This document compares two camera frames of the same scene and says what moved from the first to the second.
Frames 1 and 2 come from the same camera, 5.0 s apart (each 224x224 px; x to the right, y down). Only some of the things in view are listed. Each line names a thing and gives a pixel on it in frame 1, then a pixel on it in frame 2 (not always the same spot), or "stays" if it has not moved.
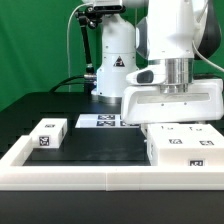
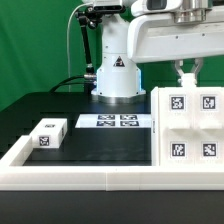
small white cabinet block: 49,133 stays
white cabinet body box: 184,145 stays
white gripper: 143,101 → 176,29
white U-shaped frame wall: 14,175 stays
